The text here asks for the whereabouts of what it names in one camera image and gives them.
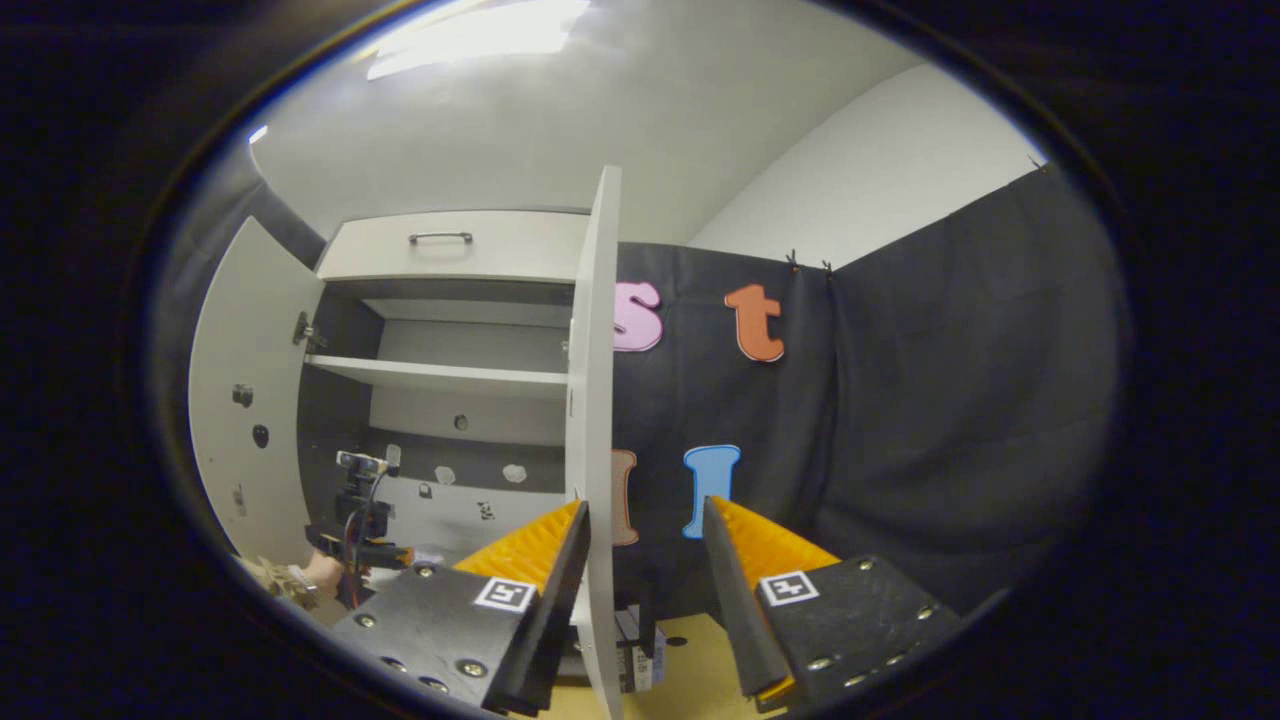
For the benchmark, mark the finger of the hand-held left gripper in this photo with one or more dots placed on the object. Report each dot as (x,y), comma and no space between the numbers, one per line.
(392,553)

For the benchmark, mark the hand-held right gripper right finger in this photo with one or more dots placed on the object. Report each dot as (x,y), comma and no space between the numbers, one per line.
(740,600)

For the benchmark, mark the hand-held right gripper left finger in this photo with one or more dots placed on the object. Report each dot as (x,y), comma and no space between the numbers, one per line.
(550,610)

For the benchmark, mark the white shoe cabinet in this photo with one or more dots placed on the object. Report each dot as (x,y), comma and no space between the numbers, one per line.
(470,345)

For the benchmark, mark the white cabinet door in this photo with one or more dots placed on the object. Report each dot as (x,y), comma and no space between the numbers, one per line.
(250,330)
(595,400)

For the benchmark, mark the white cabinet shelf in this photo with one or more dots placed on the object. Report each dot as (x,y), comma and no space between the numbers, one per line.
(440,377)

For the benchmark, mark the metal door hinge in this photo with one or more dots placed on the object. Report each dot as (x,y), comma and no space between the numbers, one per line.
(305,332)

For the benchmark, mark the white cabinet drawer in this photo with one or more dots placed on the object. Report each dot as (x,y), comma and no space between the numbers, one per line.
(520,250)

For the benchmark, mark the dark labelled box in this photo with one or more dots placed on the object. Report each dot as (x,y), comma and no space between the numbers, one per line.
(640,650)

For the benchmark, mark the black backdrop cloth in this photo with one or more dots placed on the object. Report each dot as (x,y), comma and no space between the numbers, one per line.
(920,420)
(285,220)

